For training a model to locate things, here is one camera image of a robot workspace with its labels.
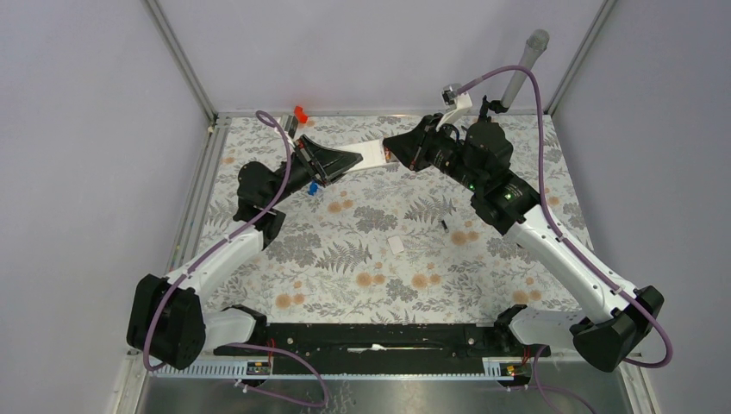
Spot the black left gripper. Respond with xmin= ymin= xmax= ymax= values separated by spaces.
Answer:
xmin=267 ymin=135 xmax=364 ymax=208

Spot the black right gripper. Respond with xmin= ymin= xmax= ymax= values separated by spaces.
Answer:
xmin=382 ymin=113 xmax=483 ymax=193

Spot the white battery cover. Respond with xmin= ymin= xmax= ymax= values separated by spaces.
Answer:
xmin=387 ymin=235 xmax=405 ymax=254

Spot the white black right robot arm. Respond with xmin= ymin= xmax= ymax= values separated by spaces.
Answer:
xmin=384 ymin=114 xmax=664 ymax=373

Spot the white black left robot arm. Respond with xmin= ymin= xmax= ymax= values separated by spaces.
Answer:
xmin=127 ymin=135 xmax=386 ymax=372

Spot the small red plastic block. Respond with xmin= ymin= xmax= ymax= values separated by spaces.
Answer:
xmin=293 ymin=105 xmax=309 ymax=124

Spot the floral patterned table mat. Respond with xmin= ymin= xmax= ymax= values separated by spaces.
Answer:
xmin=198 ymin=115 xmax=591 ymax=323

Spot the black mini tripod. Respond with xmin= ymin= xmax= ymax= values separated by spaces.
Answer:
xmin=478 ymin=95 xmax=509 ymax=122

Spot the grey metal pole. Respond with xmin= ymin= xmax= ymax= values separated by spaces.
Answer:
xmin=500 ymin=29 xmax=550 ymax=110

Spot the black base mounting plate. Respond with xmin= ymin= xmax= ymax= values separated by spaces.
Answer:
xmin=213 ymin=323 xmax=539 ymax=373

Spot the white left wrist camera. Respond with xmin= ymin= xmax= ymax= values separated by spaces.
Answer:
xmin=280 ymin=115 xmax=300 ymax=139

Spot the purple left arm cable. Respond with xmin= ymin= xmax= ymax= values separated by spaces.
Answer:
xmin=142 ymin=110 xmax=331 ymax=409

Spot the white slotted cable duct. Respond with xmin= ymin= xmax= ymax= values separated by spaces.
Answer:
xmin=152 ymin=358 xmax=531 ymax=381

